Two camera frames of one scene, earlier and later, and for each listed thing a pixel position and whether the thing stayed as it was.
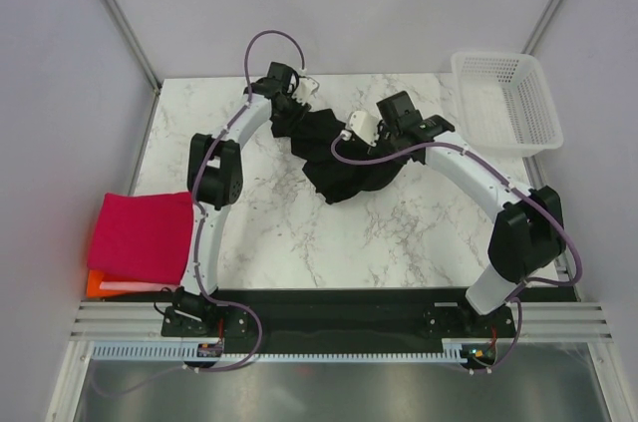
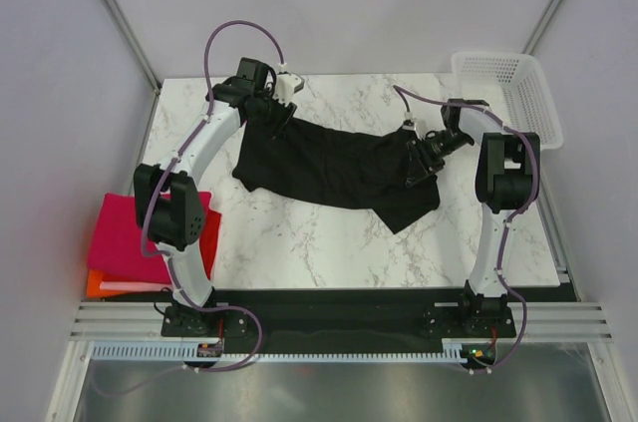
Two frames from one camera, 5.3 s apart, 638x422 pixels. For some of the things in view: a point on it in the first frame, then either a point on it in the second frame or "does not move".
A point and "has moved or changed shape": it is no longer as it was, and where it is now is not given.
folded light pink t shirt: x=138 y=285 does not move
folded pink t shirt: x=145 y=237 does not move
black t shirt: x=313 y=134 has moved or changed shape
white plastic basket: x=505 y=107 does not move
